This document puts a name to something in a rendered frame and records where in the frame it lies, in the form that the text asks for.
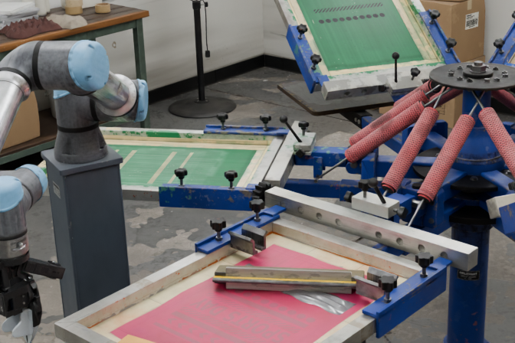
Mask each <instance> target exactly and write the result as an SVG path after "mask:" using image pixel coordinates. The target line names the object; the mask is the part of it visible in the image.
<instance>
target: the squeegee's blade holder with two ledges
mask: <svg viewBox="0 0 515 343"><path fill-rule="evenodd" d="M226 276H233V277H252V278H272V279H309V280H329V281H349V282H351V277H352V272H349V271H329V270H308V269H269V268H249V267H229V266H227V267H226ZM226 289H253V290H271V291H289V290H294V289H301V290H305V291H308V292H326V293H345V294H351V292H352V289H351V288H349V287H330V286H293V285H274V284H255V283H226Z"/></svg>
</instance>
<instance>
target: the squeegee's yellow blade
mask: <svg viewBox="0 0 515 343"><path fill-rule="evenodd" d="M213 278H232V279H270V280H290V281H309V282H328V283H356V282H349V281H329V280H309V279H272V278H252V277H233V276H214V277H213Z"/></svg>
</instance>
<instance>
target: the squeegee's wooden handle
mask: <svg viewBox="0 0 515 343"><path fill-rule="evenodd" d="M227 266H229V267H249V268H269V269H289V270H329V271H349V272H352V277H351V282H356V280H355V279H354V276H359V277H362V278H364V279H365V271H364V270H352V269H313V268H292V267H272V266H232V265H219V267H218V268H217V269H216V271H215V276H226V267H227Z"/></svg>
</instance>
